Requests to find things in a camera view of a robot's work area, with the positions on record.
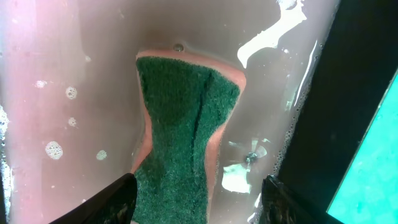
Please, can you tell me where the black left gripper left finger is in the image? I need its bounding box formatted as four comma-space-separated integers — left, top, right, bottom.
50, 173, 137, 224

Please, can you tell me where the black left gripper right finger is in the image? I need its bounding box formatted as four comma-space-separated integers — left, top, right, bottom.
259, 175, 342, 224

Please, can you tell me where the green and pink sponge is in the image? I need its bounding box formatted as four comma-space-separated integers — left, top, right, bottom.
132, 50, 246, 223

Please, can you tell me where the dark red water tray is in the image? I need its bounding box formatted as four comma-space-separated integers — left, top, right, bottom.
1, 1, 344, 223

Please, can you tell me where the teal plastic tray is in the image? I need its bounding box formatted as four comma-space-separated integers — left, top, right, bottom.
327, 74, 397, 224

